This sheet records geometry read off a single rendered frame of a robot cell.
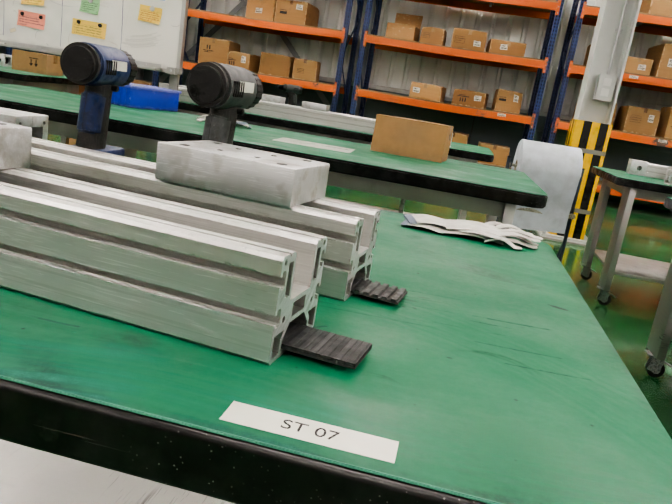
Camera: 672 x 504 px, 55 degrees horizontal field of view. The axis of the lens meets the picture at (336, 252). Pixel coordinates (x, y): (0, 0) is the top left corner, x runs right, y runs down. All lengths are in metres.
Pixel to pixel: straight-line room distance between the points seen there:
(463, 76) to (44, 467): 10.24
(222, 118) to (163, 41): 2.97
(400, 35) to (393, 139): 7.67
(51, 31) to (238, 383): 3.84
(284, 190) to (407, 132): 2.05
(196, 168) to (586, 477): 0.47
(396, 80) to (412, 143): 8.53
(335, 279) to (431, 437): 0.27
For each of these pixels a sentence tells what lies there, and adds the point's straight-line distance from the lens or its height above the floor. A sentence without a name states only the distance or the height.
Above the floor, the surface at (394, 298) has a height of 0.79.
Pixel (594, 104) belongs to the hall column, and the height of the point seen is 1.26.
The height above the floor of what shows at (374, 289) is 0.79.
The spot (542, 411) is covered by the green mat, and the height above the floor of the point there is 0.78.
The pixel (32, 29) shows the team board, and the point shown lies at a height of 1.07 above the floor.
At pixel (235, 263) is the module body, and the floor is 0.85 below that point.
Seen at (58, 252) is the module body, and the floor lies 0.82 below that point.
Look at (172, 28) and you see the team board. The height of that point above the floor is 1.19.
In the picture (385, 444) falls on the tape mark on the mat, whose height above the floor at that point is 0.78.
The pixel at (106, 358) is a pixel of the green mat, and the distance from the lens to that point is 0.49.
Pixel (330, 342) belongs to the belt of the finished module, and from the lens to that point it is 0.53.
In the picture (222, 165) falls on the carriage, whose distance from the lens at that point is 0.68.
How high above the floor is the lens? 0.98
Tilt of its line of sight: 14 degrees down
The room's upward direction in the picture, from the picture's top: 9 degrees clockwise
